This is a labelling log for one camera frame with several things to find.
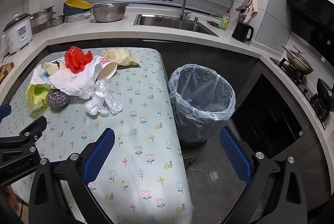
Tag yellow and blue bowl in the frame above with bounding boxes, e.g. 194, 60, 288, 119
63, 0, 92, 17

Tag white rice cooker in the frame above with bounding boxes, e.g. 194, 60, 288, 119
2, 13, 33, 54

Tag steel wool scourer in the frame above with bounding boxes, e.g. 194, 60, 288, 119
47, 90, 70, 110

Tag cream snack wrapper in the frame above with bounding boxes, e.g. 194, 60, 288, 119
44, 61, 67, 76

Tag yellow-green package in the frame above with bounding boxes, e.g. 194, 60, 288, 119
25, 83, 51, 113

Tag clear plastic bag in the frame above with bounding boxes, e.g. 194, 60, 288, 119
84, 79, 123, 116

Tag steel kitchen sink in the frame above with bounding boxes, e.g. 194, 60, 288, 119
134, 14, 220, 37

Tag stacked steel pots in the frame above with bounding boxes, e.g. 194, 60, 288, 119
30, 6, 56, 34

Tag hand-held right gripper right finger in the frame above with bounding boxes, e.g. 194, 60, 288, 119
219, 126, 308, 224

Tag wooden cutting board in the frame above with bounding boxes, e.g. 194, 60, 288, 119
0, 62, 15, 84

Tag white paper towel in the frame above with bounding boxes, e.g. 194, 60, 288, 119
49, 55, 105, 99

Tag black range hood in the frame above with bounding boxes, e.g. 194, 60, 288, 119
286, 0, 334, 63

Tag chrome faucet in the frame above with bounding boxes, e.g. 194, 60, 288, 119
160, 0, 192, 22

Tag red plastic bag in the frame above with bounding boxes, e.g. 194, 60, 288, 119
64, 46, 93, 74

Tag black electric kettle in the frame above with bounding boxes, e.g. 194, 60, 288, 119
231, 20, 254, 43

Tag beige hanging cloth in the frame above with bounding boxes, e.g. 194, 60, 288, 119
244, 0, 258, 23

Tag black built-in oven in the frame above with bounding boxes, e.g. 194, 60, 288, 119
232, 74, 306, 159

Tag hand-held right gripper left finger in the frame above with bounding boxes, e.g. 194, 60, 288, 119
28, 128, 116, 224

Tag green dish soap bottle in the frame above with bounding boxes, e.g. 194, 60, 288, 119
220, 9, 232, 31

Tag black wok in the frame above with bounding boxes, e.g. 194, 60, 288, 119
316, 77, 334, 106

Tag steel colander basin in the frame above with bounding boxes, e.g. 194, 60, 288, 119
90, 3, 129, 23

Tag lidded frying pan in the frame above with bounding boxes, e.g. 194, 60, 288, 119
281, 44, 314, 75

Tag waste bin with plastic liner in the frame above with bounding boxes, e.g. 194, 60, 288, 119
168, 64, 236, 143

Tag floral tablecloth table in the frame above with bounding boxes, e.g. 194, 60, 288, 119
0, 47, 194, 224

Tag black gas stove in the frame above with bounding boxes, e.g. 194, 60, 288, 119
270, 57, 334, 131

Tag paper cup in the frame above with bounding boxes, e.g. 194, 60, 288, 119
98, 60, 118, 81

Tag purple hanging cloth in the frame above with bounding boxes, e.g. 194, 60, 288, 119
235, 0, 252, 12

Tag steel tray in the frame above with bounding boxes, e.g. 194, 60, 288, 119
65, 11, 92, 23

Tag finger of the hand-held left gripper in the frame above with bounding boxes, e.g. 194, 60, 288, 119
0, 104, 12, 121
0, 117, 48, 155

